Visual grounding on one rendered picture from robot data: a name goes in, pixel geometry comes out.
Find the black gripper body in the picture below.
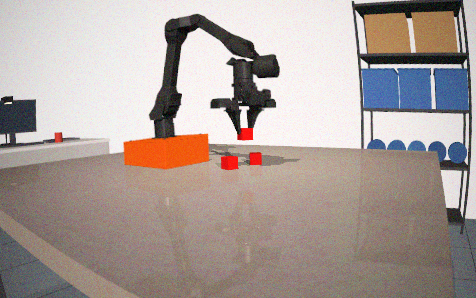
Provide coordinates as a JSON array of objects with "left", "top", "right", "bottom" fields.
[{"left": 210, "top": 78, "right": 276, "bottom": 109}]

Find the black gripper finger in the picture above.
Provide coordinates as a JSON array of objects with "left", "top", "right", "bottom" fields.
[
  {"left": 246, "top": 109, "right": 264, "bottom": 128},
  {"left": 223, "top": 109, "right": 242, "bottom": 134}
]

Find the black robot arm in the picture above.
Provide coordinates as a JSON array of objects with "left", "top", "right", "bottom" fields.
[{"left": 149, "top": 13, "right": 280, "bottom": 139}]

